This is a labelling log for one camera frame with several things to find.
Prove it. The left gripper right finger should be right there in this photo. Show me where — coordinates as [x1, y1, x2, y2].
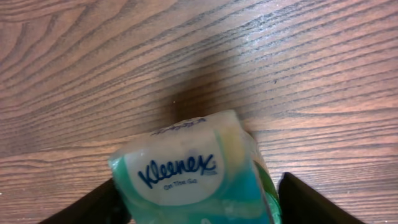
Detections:
[278, 172, 364, 224]

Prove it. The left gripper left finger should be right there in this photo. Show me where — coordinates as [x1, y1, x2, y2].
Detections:
[39, 179, 131, 224]

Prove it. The Kleenex tissue pocket pack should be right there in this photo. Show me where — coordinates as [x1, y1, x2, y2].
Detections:
[108, 110, 282, 224]

